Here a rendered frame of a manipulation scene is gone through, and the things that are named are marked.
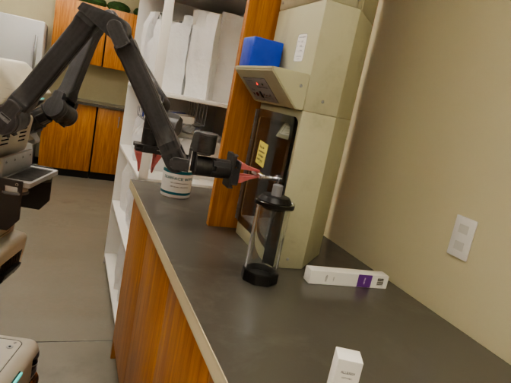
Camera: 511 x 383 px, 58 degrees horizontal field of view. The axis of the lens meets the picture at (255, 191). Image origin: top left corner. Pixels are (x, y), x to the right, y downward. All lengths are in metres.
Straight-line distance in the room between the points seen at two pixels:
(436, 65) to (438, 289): 0.68
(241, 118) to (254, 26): 0.31
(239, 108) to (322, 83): 0.40
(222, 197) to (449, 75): 0.84
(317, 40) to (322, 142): 0.28
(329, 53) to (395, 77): 0.44
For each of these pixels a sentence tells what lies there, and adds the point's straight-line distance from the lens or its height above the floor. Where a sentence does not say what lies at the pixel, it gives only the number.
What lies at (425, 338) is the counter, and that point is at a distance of 1.23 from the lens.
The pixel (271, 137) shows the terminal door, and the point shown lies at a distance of 1.44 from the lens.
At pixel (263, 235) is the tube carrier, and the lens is 1.20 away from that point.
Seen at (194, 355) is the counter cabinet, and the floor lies 0.82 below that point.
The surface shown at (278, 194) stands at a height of 1.19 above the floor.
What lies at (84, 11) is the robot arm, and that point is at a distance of 1.32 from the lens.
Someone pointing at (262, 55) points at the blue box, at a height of 1.55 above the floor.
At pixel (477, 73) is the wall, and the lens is 1.46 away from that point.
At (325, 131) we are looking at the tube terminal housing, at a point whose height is 1.36.
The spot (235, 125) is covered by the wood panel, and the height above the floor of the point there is 1.32.
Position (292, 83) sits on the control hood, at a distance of 1.29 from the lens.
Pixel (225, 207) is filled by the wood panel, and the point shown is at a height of 1.01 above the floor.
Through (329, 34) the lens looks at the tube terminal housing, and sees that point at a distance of 1.34.
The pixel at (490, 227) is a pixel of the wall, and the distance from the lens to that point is 1.34.
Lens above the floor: 1.41
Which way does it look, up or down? 11 degrees down
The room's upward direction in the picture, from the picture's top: 11 degrees clockwise
